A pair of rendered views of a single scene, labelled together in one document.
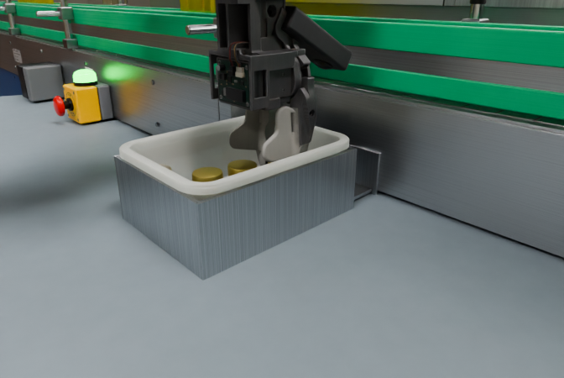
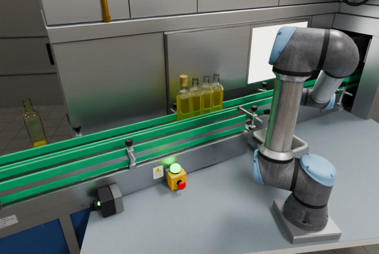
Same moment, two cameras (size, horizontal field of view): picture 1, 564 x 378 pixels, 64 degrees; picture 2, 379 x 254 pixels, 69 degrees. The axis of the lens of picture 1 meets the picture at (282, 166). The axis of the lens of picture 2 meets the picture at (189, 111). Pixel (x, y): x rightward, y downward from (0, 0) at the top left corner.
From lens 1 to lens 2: 1.52 m
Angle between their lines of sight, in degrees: 67
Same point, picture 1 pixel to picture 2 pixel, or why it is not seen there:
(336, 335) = (318, 149)
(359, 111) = (264, 119)
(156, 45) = (210, 134)
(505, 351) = (319, 137)
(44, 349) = not seen: hidden behind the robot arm
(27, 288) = not seen: hidden behind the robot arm
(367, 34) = (262, 103)
